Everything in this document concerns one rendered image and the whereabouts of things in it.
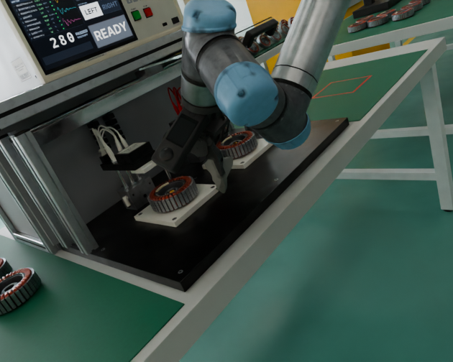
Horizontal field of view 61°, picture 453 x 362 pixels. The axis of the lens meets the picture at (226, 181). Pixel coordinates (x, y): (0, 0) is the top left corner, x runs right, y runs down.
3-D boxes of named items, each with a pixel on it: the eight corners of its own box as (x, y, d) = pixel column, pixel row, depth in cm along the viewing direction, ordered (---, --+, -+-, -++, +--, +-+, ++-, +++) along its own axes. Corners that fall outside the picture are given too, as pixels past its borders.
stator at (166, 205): (208, 188, 88) (202, 174, 87) (174, 216, 81) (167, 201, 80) (177, 187, 96) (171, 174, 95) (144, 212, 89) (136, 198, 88)
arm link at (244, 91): (302, 110, 54) (264, 66, 60) (264, 70, 45) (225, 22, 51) (259, 147, 56) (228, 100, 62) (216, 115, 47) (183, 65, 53)
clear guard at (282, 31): (297, 34, 95) (290, 9, 92) (239, 67, 80) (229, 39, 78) (206, 61, 117) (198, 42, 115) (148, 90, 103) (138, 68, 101)
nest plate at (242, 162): (277, 141, 103) (275, 137, 103) (244, 169, 94) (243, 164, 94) (236, 144, 114) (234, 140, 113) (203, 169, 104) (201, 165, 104)
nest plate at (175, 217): (221, 189, 88) (219, 184, 88) (176, 227, 79) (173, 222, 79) (180, 187, 99) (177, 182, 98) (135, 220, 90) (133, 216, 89)
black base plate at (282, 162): (349, 124, 101) (347, 116, 101) (185, 292, 62) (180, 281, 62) (222, 136, 134) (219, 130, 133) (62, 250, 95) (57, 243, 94)
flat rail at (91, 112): (226, 52, 113) (222, 42, 112) (31, 151, 75) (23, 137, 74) (223, 52, 114) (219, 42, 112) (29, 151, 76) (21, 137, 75)
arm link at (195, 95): (213, 93, 59) (168, 73, 61) (210, 116, 62) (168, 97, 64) (236, 71, 63) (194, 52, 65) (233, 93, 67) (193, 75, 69)
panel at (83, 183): (221, 128, 134) (188, 42, 123) (55, 246, 94) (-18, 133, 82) (219, 128, 135) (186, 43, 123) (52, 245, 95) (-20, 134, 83)
